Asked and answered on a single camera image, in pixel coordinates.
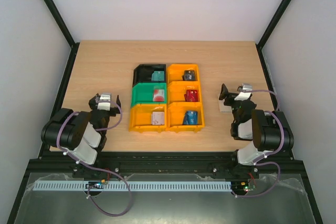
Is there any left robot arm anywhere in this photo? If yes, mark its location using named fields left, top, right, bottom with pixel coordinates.
left=41, top=93, right=122, bottom=165

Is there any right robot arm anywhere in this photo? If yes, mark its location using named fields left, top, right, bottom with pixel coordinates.
left=218, top=83, right=294, bottom=178

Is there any dark blue card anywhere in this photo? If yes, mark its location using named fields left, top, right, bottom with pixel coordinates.
left=182, top=70, right=196, bottom=81

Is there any red white card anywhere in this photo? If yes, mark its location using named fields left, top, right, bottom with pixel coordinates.
left=153, top=89, right=165, bottom=103

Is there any teal card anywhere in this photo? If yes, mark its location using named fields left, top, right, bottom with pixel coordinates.
left=151, top=71, right=165, bottom=82

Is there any green bin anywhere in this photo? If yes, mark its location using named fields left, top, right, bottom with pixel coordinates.
left=131, top=82, right=167, bottom=107

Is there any yellow bin front left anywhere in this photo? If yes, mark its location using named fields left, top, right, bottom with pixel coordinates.
left=129, top=103, right=167, bottom=133

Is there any yellow bin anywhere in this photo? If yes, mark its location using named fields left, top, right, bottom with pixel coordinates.
left=167, top=63, right=199, bottom=83
left=167, top=81, right=202, bottom=103
left=129, top=103, right=167, bottom=133
left=167, top=102, right=205, bottom=133

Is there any black bin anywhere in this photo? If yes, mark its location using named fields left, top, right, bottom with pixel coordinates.
left=132, top=64, right=166, bottom=86

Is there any yellow bin middle right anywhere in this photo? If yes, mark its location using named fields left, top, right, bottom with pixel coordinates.
left=167, top=81, right=202, bottom=103

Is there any yellow bin front right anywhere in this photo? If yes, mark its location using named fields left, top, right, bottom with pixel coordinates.
left=167, top=102, right=205, bottom=133

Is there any yellow bin back right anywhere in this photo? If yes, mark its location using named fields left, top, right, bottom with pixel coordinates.
left=167, top=63, right=199, bottom=83

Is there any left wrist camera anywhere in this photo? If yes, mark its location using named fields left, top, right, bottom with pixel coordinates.
left=96, top=92, right=111, bottom=111

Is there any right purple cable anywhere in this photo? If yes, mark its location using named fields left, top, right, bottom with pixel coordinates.
left=230, top=88, right=287, bottom=199

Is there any black aluminium frame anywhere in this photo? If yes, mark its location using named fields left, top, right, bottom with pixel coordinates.
left=8, top=0, right=322, bottom=223

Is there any grey cable duct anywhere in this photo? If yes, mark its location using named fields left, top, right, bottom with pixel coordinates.
left=34, top=179, right=233, bottom=193

